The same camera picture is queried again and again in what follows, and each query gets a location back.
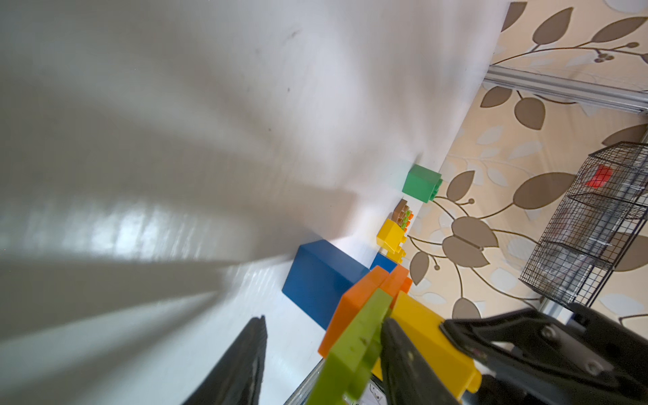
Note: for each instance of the side wall wire basket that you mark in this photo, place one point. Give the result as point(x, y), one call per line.
point(591, 229)

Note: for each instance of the blue lego brick right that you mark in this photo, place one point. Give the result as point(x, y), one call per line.
point(383, 262)

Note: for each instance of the lime green lego plate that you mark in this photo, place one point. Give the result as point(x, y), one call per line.
point(349, 364)

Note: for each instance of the orange lego brick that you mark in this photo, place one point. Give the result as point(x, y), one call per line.
point(354, 299)

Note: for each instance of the red object in basket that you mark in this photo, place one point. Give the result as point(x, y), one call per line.
point(598, 176)

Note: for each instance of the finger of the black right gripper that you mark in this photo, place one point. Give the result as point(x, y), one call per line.
point(588, 360)

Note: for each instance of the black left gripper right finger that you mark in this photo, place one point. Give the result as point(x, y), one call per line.
point(407, 377)

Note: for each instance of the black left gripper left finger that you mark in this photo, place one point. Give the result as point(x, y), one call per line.
point(238, 376)

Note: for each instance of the green lego cube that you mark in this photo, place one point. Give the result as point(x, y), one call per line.
point(422, 183)

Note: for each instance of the blue lego brick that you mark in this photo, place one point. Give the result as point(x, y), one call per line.
point(318, 278)
point(383, 262)

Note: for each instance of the brown orange lego stack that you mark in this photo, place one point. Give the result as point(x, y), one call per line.
point(402, 215)

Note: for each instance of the yellow lego brick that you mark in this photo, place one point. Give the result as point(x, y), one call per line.
point(391, 237)
point(422, 326)

